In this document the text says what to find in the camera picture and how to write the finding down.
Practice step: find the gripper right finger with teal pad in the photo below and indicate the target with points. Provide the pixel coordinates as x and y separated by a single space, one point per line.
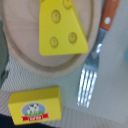
126 55

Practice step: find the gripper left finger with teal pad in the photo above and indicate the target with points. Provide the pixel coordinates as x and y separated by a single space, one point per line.
4 55

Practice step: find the yellow toy cheese wedge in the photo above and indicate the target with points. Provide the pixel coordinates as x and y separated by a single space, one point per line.
60 29

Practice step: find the yellow toy butter box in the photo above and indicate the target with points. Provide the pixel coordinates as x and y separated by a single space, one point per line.
35 106

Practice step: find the round wooden plate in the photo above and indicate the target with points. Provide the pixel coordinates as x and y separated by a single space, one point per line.
20 21

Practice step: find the toy fork wooden handle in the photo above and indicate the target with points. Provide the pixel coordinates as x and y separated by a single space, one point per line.
89 72

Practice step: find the beige striped placemat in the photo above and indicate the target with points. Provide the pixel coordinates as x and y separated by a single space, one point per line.
109 103

